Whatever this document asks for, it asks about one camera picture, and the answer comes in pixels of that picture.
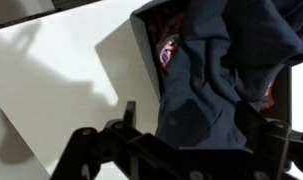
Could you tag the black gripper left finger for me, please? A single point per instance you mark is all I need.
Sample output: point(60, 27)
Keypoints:
point(87, 149)

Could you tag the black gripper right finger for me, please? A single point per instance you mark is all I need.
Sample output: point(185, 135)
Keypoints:
point(272, 143)

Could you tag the dark blue towel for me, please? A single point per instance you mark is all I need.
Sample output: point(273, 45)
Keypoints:
point(274, 31)

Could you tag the dark grey fabric box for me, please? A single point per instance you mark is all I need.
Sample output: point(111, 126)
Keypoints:
point(281, 89)

